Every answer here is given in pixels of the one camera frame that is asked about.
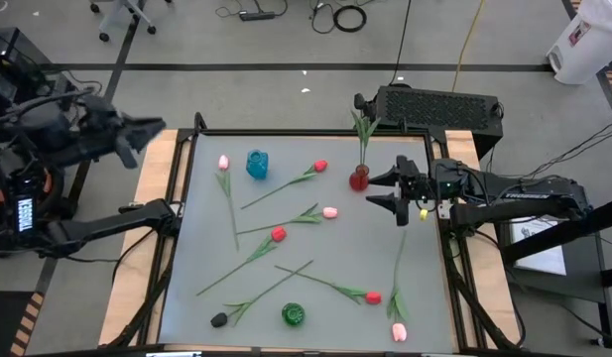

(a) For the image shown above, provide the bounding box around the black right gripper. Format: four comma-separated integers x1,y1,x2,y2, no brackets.
365,155,438,228

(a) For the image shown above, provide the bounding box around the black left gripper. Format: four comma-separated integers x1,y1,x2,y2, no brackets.
81,96,167,171

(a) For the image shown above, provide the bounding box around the pink artificial tulip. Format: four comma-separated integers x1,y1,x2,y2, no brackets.
386,230,409,344
235,201,339,236
214,154,241,252

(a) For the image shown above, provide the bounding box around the red artificial tulip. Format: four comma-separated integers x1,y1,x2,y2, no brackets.
239,159,329,211
194,225,289,298
274,265,384,306

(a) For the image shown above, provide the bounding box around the green artificial leaf stem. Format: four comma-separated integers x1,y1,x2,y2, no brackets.
352,92,371,173

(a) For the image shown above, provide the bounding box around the black artificial tulip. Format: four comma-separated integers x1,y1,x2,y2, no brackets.
209,259,315,329

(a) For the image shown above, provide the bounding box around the red glass vase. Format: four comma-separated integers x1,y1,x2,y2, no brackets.
348,164,371,192

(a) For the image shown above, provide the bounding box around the green leafy stem in vase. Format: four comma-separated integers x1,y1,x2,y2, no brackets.
357,101,382,173

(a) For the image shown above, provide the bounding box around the blue glass vase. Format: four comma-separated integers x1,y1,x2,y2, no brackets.
245,149,270,180

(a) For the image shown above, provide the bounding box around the green glass vase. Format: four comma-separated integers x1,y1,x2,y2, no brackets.
281,302,306,328

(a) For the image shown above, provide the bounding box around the grey table mat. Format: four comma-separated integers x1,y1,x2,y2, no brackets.
157,133,459,354

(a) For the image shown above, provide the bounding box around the black perforated computer case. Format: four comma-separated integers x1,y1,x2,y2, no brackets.
373,83,505,161

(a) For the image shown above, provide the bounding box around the orange shop vacuum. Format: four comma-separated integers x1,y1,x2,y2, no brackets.
0,148,71,234

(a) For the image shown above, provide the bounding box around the grey wheeled chair base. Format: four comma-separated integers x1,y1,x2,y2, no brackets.
88,0,174,44

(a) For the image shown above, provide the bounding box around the black equipment stack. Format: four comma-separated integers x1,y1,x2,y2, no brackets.
0,27,63,120

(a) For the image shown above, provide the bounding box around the black power strip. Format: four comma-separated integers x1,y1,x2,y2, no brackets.
238,10,277,23

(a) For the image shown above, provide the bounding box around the white printed paper sheet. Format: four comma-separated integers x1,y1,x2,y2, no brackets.
508,215,568,277

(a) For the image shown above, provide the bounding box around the black metal stand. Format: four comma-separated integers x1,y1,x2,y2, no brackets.
497,195,612,348

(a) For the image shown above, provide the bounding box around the white trash bin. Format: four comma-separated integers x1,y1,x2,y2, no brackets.
545,0,612,85

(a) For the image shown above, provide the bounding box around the black metal table frame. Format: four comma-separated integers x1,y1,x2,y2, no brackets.
99,111,528,357

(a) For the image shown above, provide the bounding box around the yellow cable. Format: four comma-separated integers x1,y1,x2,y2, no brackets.
451,0,486,93

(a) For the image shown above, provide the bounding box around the coiled black cable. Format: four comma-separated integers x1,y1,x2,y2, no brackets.
331,4,369,34

